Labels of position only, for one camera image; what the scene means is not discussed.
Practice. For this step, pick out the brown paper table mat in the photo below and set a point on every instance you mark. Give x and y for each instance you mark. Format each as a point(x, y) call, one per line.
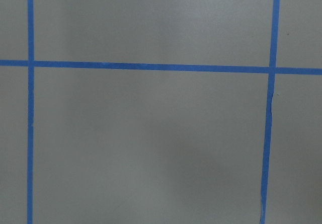
point(160, 111)

